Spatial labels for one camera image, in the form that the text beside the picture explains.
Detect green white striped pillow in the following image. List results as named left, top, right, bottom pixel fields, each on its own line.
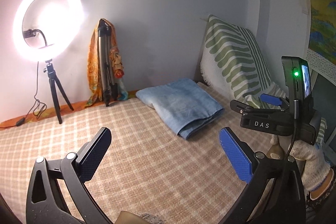
left=201, top=15, right=325, bottom=143

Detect white ring light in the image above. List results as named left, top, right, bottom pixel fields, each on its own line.
left=12, top=0, right=88, bottom=62

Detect orange patterned cloth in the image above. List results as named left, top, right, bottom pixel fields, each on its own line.
left=86, top=18, right=128, bottom=107

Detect colourful landscape painting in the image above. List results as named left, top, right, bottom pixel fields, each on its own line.
left=309, top=0, right=335, bottom=64

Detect ring light black cable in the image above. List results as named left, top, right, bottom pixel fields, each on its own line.
left=0, top=61, right=48, bottom=130

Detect folded silver tripod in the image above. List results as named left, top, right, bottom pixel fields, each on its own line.
left=97, top=19, right=118, bottom=107

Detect right hand knit glove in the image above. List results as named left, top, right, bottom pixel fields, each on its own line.
left=267, top=134, right=331, bottom=192

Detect phone holder clamp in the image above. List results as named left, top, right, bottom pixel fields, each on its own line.
left=22, top=29, right=38, bottom=39

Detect blue denim pants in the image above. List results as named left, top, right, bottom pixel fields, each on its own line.
left=135, top=78, right=224, bottom=140

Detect orange bed sheet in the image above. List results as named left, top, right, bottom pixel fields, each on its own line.
left=0, top=90, right=142, bottom=128

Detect checkered beige bed blanket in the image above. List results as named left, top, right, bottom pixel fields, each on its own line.
left=0, top=82, right=276, bottom=224

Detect right forearm dark sleeve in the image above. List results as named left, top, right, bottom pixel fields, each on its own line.
left=306, top=178, right=335, bottom=223

